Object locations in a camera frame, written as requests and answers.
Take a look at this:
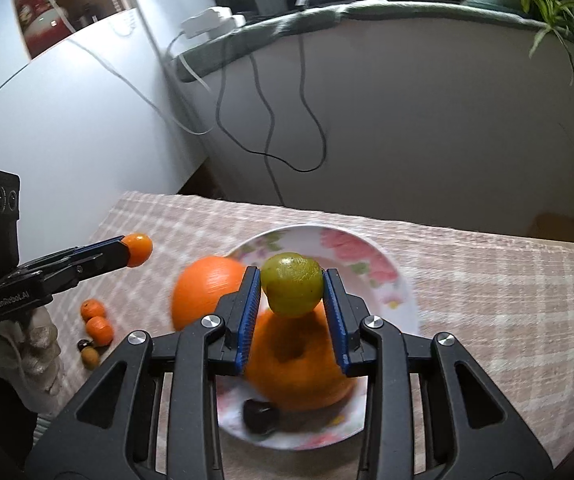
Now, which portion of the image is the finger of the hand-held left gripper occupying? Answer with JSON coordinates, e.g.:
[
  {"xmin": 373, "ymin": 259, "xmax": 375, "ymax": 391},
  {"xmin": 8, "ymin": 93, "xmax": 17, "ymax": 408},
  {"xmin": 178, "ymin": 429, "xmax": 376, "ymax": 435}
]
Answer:
[
  {"xmin": 17, "ymin": 236, "xmax": 127, "ymax": 275},
  {"xmin": 42, "ymin": 252, "xmax": 130, "ymax": 293}
]

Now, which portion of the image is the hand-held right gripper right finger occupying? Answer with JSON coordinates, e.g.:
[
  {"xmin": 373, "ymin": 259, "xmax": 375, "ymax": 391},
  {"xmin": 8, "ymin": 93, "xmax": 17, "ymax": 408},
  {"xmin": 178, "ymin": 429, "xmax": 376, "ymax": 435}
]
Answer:
[{"xmin": 322, "ymin": 268, "xmax": 554, "ymax": 480}]

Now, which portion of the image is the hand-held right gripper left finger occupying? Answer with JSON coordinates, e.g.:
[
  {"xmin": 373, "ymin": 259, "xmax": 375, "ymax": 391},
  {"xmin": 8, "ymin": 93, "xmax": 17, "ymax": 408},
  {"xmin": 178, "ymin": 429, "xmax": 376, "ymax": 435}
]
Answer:
[{"xmin": 26, "ymin": 265, "xmax": 262, "ymax": 480}]

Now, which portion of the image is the small tangerine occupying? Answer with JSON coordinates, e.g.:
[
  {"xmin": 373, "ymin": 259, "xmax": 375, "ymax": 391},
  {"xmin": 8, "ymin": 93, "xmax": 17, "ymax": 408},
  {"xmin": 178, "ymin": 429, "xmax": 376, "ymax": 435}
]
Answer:
[
  {"xmin": 80, "ymin": 299, "xmax": 105, "ymax": 322},
  {"xmin": 86, "ymin": 316, "xmax": 114, "ymax": 347},
  {"xmin": 123, "ymin": 232, "xmax": 154, "ymax": 268}
]

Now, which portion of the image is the large orange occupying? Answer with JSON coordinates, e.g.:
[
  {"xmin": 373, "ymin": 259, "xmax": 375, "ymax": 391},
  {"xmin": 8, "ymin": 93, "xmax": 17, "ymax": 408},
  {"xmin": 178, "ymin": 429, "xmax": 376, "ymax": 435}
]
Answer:
[
  {"xmin": 171, "ymin": 256, "xmax": 248, "ymax": 332},
  {"xmin": 244, "ymin": 310, "xmax": 360, "ymax": 413}
]

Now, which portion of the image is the green round fruit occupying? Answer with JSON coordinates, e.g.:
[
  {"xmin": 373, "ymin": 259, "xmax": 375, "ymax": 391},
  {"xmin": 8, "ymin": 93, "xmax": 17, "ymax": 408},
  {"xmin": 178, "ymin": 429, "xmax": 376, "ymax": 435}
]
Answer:
[{"xmin": 260, "ymin": 252, "xmax": 324, "ymax": 318}]

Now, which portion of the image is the floral white plate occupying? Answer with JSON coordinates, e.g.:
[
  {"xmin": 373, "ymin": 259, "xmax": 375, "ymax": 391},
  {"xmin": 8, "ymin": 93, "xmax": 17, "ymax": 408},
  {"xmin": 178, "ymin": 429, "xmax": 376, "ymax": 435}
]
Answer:
[{"xmin": 214, "ymin": 225, "xmax": 423, "ymax": 451}]

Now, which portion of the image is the dark purple fruit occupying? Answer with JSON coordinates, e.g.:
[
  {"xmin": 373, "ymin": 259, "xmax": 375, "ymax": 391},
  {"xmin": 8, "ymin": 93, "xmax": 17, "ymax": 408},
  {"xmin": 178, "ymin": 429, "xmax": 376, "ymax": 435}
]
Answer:
[{"xmin": 243, "ymin": 399, "xmax": 280, "ymax": 433}]

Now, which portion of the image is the person's left hand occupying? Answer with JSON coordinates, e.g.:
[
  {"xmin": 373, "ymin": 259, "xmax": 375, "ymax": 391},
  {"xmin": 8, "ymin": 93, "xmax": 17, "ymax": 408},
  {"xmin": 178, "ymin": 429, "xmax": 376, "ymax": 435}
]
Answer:
[{"xmin": 0, "ymin": 307, "xmax": 65, "ymax": 413}]

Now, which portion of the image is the white cabinet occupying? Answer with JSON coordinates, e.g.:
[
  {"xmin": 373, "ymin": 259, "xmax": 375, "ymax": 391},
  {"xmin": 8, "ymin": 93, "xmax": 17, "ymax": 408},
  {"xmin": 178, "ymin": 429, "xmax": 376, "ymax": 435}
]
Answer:
[{"xmin": 0, "ymin": 7, "xmax": 213, "ymax": 291}]

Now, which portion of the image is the checked beige tablecloth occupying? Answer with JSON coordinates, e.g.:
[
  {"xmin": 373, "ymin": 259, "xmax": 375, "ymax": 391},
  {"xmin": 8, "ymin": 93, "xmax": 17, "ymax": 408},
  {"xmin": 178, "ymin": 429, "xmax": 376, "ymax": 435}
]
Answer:
[{"xmin": 32, "ymin": 190, "xmax": 574, "ymax": 480}]

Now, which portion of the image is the red ornament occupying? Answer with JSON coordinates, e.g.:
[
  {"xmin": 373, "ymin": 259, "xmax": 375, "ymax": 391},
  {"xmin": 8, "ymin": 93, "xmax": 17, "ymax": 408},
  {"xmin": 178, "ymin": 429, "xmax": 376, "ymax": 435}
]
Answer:
[{"xmin": 14, "ymin": 0, "xmax": 75, "ymax": 57}]

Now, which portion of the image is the white power strip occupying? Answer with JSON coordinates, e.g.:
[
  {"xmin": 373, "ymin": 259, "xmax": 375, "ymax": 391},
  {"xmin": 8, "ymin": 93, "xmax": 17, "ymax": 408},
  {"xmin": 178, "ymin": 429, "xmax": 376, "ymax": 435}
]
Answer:
[{"xmin": 179, "ymin": 6, "xmax": 247, "ymax": 40}]

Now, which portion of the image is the grey windowsill cover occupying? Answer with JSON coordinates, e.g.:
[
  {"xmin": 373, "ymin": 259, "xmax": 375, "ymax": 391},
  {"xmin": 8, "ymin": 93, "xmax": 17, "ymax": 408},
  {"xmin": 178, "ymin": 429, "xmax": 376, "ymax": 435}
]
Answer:
[{"xmin": 174, "ymin": 0, "xmax": 574, "ymax": 83}]

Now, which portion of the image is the thin white cable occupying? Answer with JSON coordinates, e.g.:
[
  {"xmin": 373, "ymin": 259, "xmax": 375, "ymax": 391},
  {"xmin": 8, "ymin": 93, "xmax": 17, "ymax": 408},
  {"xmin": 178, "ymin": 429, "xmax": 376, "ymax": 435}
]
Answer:
[{"xmin": 22, "ymin": 0, "xmax": 214, "ymax": 136}]

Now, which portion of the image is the black power cable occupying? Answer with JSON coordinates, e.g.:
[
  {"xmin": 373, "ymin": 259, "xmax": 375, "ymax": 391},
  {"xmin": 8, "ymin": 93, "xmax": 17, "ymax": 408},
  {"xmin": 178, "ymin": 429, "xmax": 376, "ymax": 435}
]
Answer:
[{"xmin": 214, "ymin": 35, "xmax": 290, "ymax": 207}]

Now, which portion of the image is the white flat cable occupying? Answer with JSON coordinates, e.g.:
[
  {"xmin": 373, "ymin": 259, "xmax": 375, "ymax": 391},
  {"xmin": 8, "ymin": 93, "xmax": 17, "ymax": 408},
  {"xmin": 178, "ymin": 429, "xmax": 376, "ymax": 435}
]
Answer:
[{"xmin": 167, "ymin": 35, "xmax": 212, "ymax": 93}]

